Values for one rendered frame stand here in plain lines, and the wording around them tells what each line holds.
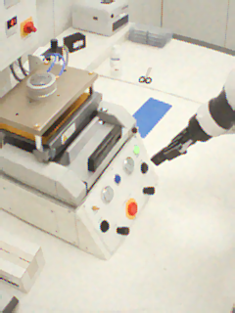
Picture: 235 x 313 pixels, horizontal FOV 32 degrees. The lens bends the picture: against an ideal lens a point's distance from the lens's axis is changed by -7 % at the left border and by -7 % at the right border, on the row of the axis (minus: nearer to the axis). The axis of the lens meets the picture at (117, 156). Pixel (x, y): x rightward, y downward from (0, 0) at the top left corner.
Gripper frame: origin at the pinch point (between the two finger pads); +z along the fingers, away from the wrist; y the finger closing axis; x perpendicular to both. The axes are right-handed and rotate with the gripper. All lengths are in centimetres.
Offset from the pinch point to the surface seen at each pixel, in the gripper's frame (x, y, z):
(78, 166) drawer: -16.0, 19.2, 2.4
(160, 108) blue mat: -3.4, -39.3, 21.6
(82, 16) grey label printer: -57, -79, 43
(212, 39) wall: 16, -234, 87
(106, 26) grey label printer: -44, -78, 38
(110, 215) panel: -1.1, 20.4, 8.1
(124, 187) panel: -2.2, 10.7, 7.4
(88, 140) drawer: -18.0, 9.9, 3.6
